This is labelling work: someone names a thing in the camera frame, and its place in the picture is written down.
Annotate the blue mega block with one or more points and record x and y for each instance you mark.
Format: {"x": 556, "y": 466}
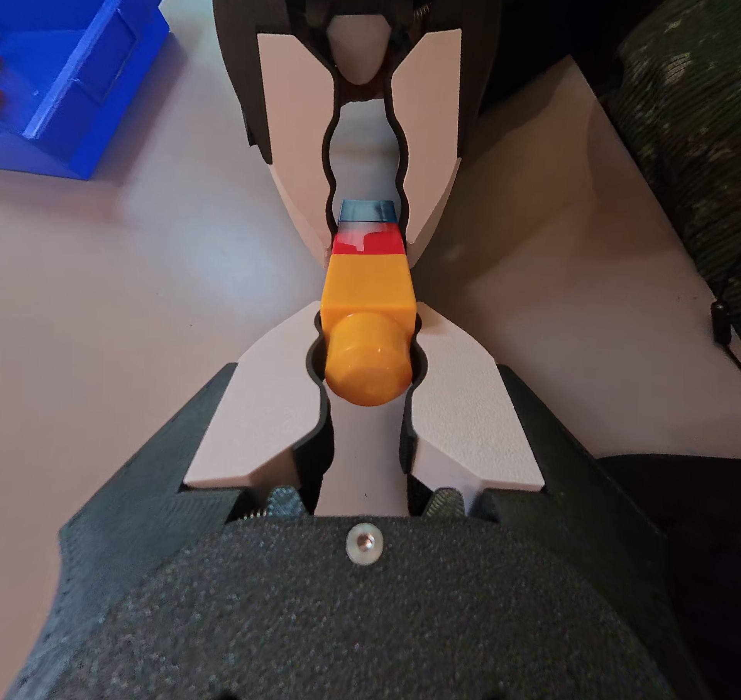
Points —
{"x": 367, "y": 211}

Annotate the orange mega block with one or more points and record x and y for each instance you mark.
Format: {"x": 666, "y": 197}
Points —
{"x": 370, "y": 295}

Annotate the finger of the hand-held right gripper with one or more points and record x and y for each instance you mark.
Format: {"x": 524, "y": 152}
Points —
{"x": 292, "y": 121}
{"x": 431, "y": 121}

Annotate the person's green jacket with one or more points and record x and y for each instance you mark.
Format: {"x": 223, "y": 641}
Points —
{"x": 683, "y": 133}

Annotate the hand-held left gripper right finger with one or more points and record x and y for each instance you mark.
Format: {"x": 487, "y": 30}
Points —
{"x": 469, "y": 411}

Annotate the blue plastic bin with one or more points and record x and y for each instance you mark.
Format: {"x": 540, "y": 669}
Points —
{"x": 69, "y": 52}

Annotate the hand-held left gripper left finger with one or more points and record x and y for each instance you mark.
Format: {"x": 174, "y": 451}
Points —
{"x": 260, "y": 411}

